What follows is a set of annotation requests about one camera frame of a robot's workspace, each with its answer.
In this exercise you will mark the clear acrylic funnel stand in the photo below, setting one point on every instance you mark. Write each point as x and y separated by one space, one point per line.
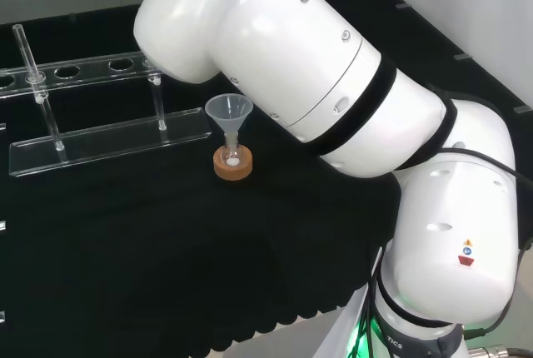
104 141

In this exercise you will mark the translucent plastic funnel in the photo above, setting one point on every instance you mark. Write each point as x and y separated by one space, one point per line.
229 110

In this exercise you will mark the black cloth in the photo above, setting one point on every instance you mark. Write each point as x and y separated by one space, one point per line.
125 250

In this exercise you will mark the small round-bottom glass flask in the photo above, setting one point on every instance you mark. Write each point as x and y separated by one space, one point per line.
232 157

